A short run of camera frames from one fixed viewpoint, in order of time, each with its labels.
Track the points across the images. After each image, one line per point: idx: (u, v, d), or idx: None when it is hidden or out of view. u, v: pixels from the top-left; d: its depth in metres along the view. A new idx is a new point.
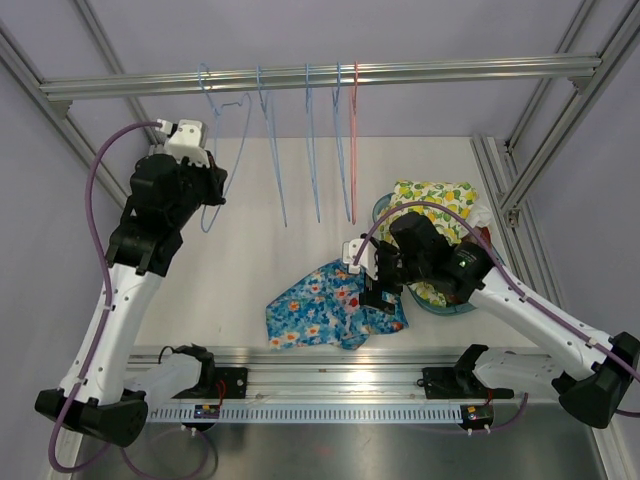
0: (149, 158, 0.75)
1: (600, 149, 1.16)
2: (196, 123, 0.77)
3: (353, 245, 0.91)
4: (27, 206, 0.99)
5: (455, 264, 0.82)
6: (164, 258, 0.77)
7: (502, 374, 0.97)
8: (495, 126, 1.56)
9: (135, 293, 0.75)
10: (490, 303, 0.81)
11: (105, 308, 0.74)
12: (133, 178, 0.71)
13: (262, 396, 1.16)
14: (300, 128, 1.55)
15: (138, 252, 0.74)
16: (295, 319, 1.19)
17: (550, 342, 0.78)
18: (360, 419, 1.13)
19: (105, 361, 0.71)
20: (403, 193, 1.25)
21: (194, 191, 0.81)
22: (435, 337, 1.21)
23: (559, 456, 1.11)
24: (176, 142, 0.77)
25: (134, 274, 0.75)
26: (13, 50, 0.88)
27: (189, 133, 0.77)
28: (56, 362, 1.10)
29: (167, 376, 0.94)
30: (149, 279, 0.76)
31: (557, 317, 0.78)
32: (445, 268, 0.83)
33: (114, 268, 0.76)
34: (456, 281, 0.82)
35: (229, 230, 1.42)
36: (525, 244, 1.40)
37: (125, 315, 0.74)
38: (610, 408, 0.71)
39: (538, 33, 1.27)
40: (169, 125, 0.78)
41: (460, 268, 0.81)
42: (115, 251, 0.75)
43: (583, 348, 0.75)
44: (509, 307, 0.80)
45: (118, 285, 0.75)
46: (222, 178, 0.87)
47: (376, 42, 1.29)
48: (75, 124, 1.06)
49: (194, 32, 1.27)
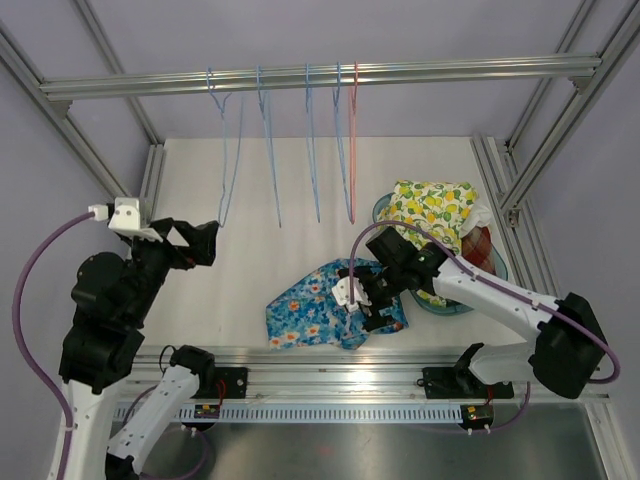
0: (95, 259, 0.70)
1: (600, 149, 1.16)
2: (133, 203, 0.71)
3: (341, 287, 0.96)
4: (27, 204, 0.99)
5: (417, 260, 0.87)
6: (120, 366, 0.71)
7: (493, 365, 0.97)
8: (495, 126, 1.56)
9: (97, 409, 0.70)
10: (448, 288, 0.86)
11: (68, 430, 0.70)
12: (75, 291, 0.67)
13: (261, 396, 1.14)
14: (300, 129, 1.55)
15: (91, 367, 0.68)
16: (295, 318, 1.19)
17: (502, 312, 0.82)
18: (360, 419, 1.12)
19: (77, 473, 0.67)
20: (403, 193, 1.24)
21: (153, 273, 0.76)
22: (435, 336, 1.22)
23: (559, 456, 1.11)
24: (115, 229, 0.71)
25: (90, 393, 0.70)
26: (14, 49, 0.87)
27: (126, 215, 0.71)
28: (57, 361, 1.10)
29: (162, 411, 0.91)
30: (108, 393, 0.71)
31: (503, 287, 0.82)
32: (409, 265, 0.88)
33: (70, 386, 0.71)
34: (419, 277, 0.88)
35: (229, 230, 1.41)
36: (525, 244, 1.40)
37: (88, 431, 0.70)
38: (575, 371, 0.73)
39: (539, 33, 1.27)
40: (102, 210, 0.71)
41: (421, 264, 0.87)
42: (67, 369, 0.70)
43: (529, 311, 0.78)
44: (462, 288, 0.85)
45: (76, 403, 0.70)
46: (213, 229, 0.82)
47: (376, 42, 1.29)
48: (76, 124, 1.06)
49: (194, 32, 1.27)
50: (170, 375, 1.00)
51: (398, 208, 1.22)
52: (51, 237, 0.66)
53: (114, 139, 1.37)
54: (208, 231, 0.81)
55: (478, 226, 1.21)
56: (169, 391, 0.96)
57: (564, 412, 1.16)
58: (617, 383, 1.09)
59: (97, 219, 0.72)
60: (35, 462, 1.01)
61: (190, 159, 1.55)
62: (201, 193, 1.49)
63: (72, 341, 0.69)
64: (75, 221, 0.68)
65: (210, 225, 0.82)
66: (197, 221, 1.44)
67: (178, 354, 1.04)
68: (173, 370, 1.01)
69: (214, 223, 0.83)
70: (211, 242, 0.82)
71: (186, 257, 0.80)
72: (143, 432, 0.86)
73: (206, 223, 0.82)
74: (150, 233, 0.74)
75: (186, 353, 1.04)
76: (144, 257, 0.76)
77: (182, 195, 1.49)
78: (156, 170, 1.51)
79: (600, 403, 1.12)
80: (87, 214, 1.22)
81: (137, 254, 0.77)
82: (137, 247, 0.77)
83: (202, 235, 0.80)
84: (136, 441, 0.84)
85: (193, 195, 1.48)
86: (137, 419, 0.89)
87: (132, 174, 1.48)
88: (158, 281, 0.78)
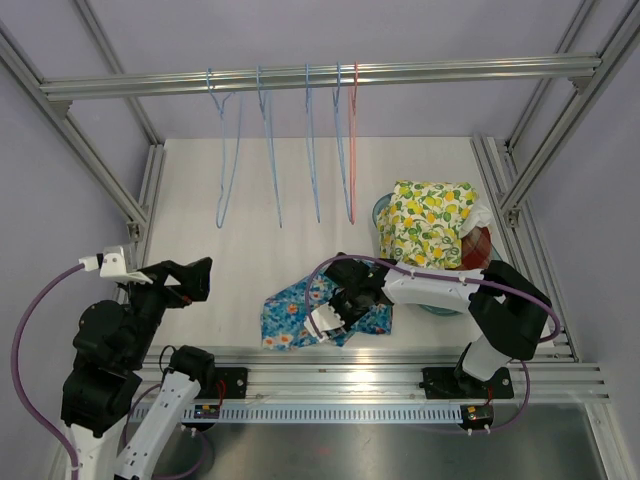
0: (95, 308, 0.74)
1: (600, 150, 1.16)
2: (118, 250, 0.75)
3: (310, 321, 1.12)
4: (27, 204, 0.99)
5: (368, 277, 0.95)
6: (119, 408, 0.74)
7: (479, 359, 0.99)
8: (495, 127, 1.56)
9: (100, 449, 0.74)
10: (397, 293, 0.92)
11: (73, 469, 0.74)
12: (75, 340, 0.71)
13: (261, 396, 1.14)
14: (300, 129, 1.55)
15: (91, 407, 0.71)
16: (291, 321, 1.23)
17: (442, 297, 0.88)
18: (360, 419, 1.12)
19: None
20: (403, 193, 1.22)
21: (150, 316, 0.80)
22: (435, 337, 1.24)
23: (559, 456, 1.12)
24: (103, 277, 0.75)
25: (92, 436, 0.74)
26: (14, 49, 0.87)
27: (112, 262, 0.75)
28: (59, 362, 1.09)
29: (163, 427, 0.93)
30: (109, 436, 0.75)
31: (437, 275, 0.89)
32: (364, 284, 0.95)
33: (71, 428, 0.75)
34: (375, 293, 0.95)
35: (230, 230, 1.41)
36: (525, 245, 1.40)
37: (93, 470, 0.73)
38: (523, 329, 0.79)
39: (539, 33, 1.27)
40: (92, 261, 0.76)
41: (371, 279, 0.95)
42: (69, 413, 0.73)
43: (460, 288, 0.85)
44: (407, 287, 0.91)
45: (80, 444, 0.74)
46: (208, 265, 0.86)
47: (376, 42, 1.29)
48: (76, 124, 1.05)
49: (194, 32, 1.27)
50: (168, 384, 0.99)
51: (398, 208, 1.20)
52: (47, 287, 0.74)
53: (114, 139, 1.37)
54: (198, 267, 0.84)
55: (477, 227, 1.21)
56: (170, 403, 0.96)
57: (565, 412, 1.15)
58: (617, 384, 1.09)
59: (88, 269, 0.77)
60: (37, 463, 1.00)
61: (190, 160, 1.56)
62: (201, 193, 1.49)
63: (72, 383, 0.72)
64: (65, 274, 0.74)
65: (200, 261, 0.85)
66: (198, 221, 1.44)
67: (176, 357, 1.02)
68: (173, 377, 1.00)
69: (206, 259, 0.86)
70: (204, 277, 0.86)
71: (180, 295, 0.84)
72: (146, 449, 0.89)
73: (198, 259, 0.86)
74: (139, 276, 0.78)
75: (184, 359, 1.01)
76: (140, 299, 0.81)
77: (182, 195, 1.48)
78: (157, 170, 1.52)
79: (600, 403, 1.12)
80: (86, 214, 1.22)
81: (133, 299, 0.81)
82: (134, 292, 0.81)
83: (192, 272, 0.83)
84: (139, 461, 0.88)
85: (193, 195, 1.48)
86: (140, 435, 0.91)
87: (132, 174, 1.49)
88: (155, 322, 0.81)
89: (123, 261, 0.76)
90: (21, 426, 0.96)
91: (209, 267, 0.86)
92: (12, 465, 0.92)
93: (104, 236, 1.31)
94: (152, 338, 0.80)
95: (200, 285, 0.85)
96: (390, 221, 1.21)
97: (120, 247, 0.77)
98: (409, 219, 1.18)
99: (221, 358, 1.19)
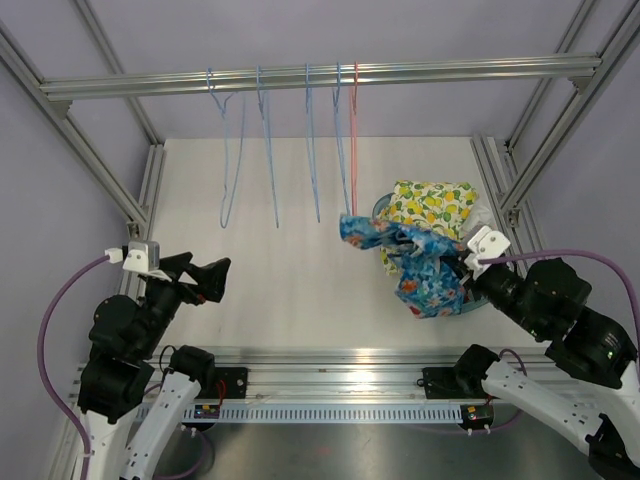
0: (109, 301, 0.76)
1: (600, 150, 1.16)
2: (143, 247, 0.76)
3: (492, 241, 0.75)
4: (26, 204, 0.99)
5: (605, 353, 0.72)
6: (133, 398, 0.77)
7: (512, 396, 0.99)
8: (494, 126, 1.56)
9: (112, 437, 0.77)
10: (616, 395, 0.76)
11: (84, 456, 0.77)
12: (92, 333, 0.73)
13: (261, 396, 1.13)
14: (300, 129, 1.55)
15: (106, 397, 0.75)
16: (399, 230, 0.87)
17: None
18: (359, 419, 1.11)
19: None
20: (403, 193, 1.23)
21: (163, 311, 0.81)
22: (435, 337, 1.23)
23: (558, 456, 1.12)
24: (127, 270, 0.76)
25: (106, 423, 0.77)
26: (14, 49, 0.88)
27: (136, 258, 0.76)
28: (58, 362, 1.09)
29: (164, 425, 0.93)
30: (122, 424, 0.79)
31: None
32: (585, 348, 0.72)
33: (87, 415, 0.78)
34: (588, 365, 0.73)
35: (230, 230, 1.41)
36: (525, 245, 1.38)
37: (104, 457, 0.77)
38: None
39: (538, 34, 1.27)
40: (117, 253, 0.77)
41: (605, 361, 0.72)
42: (85, 401, 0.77)
43: None
44: (632, 410, 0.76)
45: (94, 432, 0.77)
46: (225, 267, 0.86)
47: (376, 41, 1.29)
48: (76, 125, 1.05)
49: (194, 32, 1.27)
50: (168, 384, 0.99)
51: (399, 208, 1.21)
52: (70, 280, 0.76)
53: (113, 139, 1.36)
54: (215, 269, 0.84)
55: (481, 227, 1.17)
56: (169, 403, 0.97)
57: None
58: None
59: (113, 261, 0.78)
60: (36, 463, 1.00)
61: (190, 160, 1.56)
62: (201, 194, 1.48)
63: (88, 374, 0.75)
64: (89, 266, 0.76)
65: (219, 263, 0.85)
66: (197, 221, 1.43)
67: (177, 357, 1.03)
68: (174, 377, 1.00)
69: (223, 261, 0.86)
70: (222, 279, 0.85)
71: (195, 294, 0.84)
72: (147, 449, 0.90)
73: (217, 260, 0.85)
74: (160, 274, 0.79)
75: (184, 358, 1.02)
76: (155, 295, 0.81)
77: (182, 196, 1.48)
78: (157, 170, 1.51)
79: None
80: (86, 214, 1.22)
81: (150, 292, 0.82)
82: (150, 286, 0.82)
83: (209, 273, 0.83)
84: (140, 461, 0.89)
85: (192, 196, 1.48)
86: (143, 432, 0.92)
87: (132, 174, 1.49)
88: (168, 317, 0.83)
89: (147, 258, 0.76)
90: (23, 425, 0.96)
91: (226, 268, 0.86)
92: (11, 464, 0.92)
93: (104, 236, 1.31)
94: (165, 330, 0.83)
95: (216, 288, 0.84)
96: (390, 220, 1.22)
97: (146, 242, 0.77)
98: (409, 219, 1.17)
99: (221, 358, 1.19)
